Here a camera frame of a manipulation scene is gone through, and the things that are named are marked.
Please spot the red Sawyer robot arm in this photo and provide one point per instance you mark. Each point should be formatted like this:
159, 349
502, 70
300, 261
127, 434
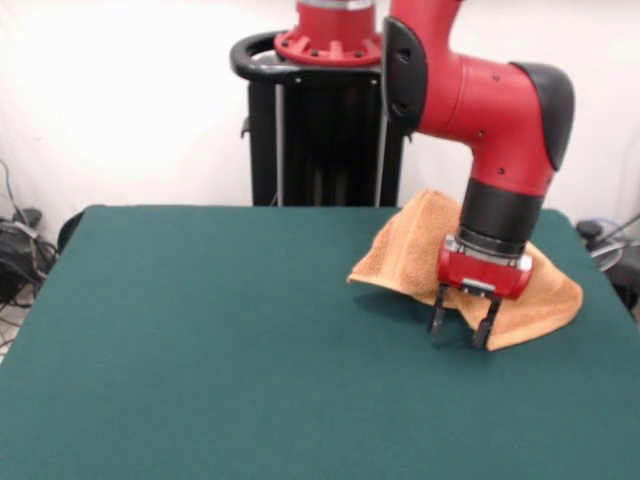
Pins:
480, 100

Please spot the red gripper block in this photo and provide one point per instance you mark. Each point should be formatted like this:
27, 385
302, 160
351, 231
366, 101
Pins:
475, 275

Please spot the orange terry towel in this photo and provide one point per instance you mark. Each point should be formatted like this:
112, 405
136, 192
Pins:
415, 240

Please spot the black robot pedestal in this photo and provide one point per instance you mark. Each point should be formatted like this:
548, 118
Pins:
325, 150

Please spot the grey chair base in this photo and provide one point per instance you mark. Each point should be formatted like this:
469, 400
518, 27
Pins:
607, 252

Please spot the dark green table cloth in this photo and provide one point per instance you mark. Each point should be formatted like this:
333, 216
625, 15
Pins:
200, 325

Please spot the black chair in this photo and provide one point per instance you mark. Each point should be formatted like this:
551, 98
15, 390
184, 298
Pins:
627, 285

